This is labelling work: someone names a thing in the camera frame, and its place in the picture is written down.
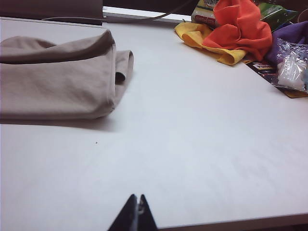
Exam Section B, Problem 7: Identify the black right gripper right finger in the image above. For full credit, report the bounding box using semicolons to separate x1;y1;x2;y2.
138;194;159;231

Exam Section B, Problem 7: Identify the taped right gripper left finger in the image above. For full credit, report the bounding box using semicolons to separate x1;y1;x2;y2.
107;193;140;231

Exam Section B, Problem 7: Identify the beige T-shirt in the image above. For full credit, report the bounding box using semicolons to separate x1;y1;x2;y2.
0;28;135;122

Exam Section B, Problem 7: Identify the yellow cloth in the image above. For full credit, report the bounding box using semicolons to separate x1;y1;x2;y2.
174;21;248;66

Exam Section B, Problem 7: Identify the black printed packet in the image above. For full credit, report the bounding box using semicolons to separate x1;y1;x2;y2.
242;58;308;100

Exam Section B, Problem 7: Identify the clear plastic bag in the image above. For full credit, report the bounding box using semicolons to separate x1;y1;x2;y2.
273;37;308;93

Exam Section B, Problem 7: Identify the orange cloth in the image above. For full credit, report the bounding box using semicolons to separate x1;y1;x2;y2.
202;0;273;62

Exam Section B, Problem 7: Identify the white snack package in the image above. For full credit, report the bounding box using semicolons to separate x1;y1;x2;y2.
191;0;220;27

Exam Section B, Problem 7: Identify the grey desk divider panel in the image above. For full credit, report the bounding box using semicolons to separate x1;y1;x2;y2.
0;0;104;26

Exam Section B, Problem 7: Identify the purple cloth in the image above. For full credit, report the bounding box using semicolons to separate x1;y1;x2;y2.
264;20;308;64

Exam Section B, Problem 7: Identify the green package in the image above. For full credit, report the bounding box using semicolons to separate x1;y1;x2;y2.
257;0;299;32

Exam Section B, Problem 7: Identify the grey cable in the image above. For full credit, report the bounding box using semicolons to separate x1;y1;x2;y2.
41;0;194;22

